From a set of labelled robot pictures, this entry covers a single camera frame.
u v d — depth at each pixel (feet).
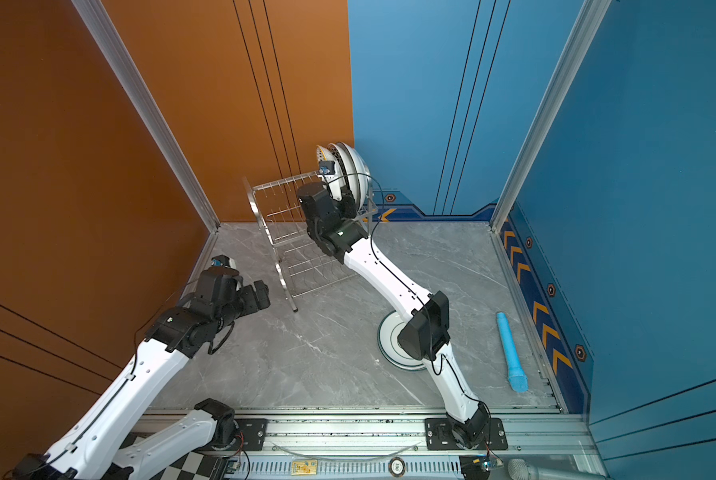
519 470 2.15
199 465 2.19
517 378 2.59
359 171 2.43
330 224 1.99
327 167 2.11
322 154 2.39
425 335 1.91
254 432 2.43
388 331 2.87
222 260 2.15
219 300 1.81
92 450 1.26
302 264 3.36
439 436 2.38
